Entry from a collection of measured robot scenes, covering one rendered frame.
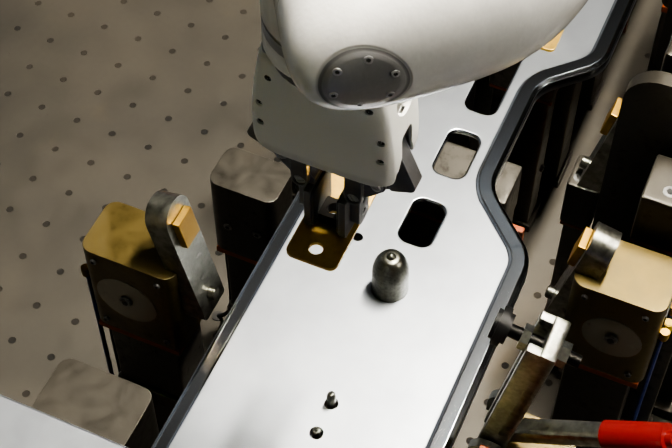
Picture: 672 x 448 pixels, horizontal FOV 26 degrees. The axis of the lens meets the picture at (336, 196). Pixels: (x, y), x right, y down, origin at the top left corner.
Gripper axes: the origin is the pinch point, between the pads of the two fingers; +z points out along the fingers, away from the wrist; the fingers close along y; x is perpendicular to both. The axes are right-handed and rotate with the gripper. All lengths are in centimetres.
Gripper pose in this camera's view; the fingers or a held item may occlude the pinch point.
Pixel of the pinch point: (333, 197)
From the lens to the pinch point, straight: 99.3
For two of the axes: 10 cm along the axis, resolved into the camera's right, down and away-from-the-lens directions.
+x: -4.1, 7.3, -5.5
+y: -9.1, -3.2, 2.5
